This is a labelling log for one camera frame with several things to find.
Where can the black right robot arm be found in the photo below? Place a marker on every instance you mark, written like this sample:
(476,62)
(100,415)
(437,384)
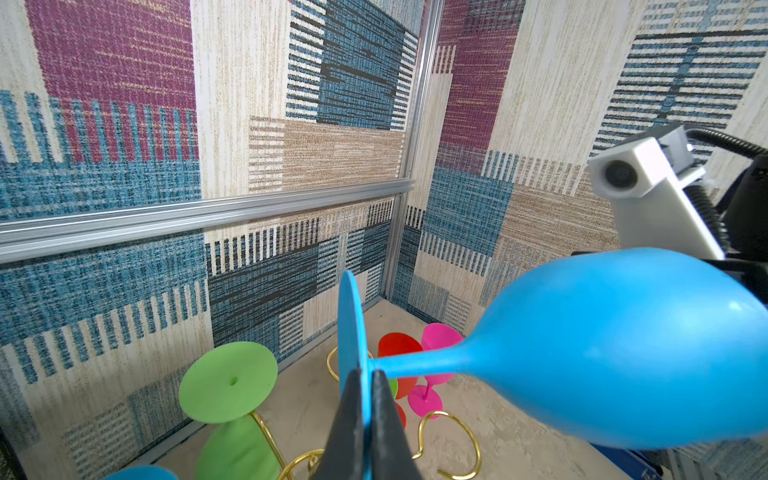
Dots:
(739,219)

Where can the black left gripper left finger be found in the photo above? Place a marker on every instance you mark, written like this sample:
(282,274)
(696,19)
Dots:
(343,456)

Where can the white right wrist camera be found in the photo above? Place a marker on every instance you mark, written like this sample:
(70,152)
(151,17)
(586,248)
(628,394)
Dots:
(654,189)

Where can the blue wine glass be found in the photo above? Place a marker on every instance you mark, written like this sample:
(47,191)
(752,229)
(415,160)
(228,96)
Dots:
(636,349)
(142,472)

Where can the blue clip tool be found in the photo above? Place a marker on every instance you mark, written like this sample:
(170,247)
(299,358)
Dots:
(635,464)

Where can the green wine glass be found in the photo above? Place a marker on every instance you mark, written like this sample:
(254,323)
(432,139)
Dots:
(223,388)
(393,385)

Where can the red wine glass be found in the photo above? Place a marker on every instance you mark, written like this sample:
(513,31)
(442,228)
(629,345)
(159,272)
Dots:
(396,348)

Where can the pink wine glass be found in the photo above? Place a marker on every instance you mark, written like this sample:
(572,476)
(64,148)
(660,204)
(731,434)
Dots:
(423,398)

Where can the gold wine glass rack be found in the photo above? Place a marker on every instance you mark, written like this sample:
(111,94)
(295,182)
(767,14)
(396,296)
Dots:
(312,457)

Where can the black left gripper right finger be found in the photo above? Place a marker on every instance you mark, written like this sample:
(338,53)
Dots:
(391,458)

